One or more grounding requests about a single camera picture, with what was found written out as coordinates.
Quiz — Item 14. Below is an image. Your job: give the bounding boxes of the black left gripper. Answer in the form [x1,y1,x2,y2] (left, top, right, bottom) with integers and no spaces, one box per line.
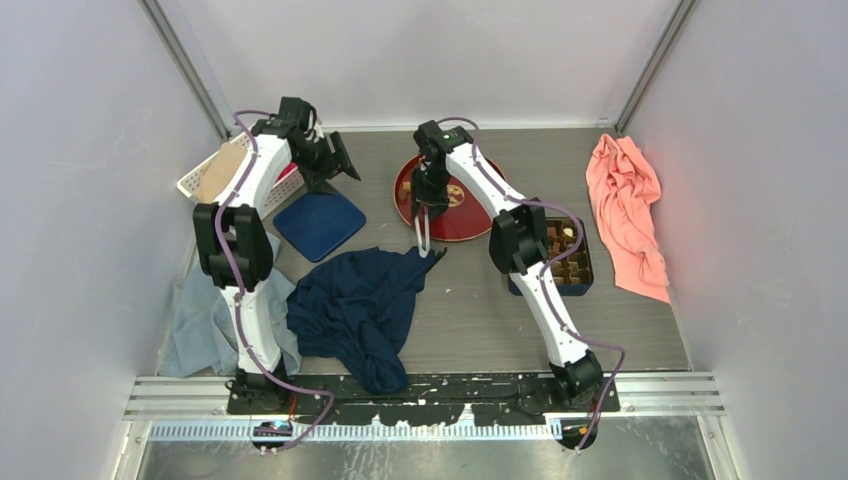
[293,131,359,195]

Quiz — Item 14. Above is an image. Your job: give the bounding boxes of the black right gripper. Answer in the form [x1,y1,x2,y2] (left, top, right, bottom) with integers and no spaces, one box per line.
[409,166,451,223]

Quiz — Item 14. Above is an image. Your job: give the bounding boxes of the clear plastic metal tongs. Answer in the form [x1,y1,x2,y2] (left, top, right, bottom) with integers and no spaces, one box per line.
[413,206,431,258]

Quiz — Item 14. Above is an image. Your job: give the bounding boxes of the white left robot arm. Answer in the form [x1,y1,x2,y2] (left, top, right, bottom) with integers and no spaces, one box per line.
[193,97,360,413]

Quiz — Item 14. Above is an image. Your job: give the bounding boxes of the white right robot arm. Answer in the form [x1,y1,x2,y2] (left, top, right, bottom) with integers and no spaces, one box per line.
[411,120,608,411]

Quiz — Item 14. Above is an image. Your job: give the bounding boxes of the blue chocolate tin box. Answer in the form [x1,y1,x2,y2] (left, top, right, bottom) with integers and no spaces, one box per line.
[547,217,594,297]

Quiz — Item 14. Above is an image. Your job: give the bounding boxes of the pink magenta cloth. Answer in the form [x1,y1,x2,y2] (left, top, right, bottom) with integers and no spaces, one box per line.
[277,163,297,182]

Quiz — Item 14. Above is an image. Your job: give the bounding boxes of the red round tray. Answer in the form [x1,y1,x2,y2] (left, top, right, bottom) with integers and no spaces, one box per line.
[393,156,491,243]

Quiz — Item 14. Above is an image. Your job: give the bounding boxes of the blue tin lid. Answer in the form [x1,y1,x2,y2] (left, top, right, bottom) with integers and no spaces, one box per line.
[272,193,366,263]

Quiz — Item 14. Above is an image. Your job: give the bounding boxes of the beige cloth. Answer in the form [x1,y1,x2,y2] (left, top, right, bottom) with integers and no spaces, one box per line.
[193,143,247,203]

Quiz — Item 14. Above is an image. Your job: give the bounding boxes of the dark blue cloth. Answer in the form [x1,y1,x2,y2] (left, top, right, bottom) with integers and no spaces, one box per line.
[287,247,445,395]

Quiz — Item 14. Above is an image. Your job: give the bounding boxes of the salmon pink cloth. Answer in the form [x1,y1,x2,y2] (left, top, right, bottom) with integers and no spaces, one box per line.
[585,134,670,303]

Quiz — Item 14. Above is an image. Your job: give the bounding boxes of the light blue cloth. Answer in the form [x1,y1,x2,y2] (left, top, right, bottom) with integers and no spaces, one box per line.
[159,261,302,378]

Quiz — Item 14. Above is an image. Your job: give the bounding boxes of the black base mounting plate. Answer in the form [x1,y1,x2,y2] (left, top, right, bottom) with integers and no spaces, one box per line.
[224,372,604,427]

